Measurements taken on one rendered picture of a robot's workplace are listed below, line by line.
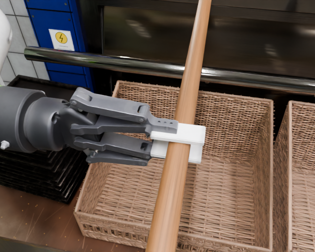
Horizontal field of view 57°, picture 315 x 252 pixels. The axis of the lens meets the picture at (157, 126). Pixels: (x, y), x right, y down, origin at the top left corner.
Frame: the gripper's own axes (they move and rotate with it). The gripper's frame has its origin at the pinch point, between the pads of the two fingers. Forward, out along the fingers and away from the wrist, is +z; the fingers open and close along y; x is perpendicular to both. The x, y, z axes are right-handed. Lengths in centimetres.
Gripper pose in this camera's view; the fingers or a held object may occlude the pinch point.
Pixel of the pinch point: (178, 141)
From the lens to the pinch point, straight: 39.8
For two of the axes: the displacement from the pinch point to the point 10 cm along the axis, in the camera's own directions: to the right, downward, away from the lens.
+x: -1.8, 7.1, -6.8
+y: 0.0, 6.9, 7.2
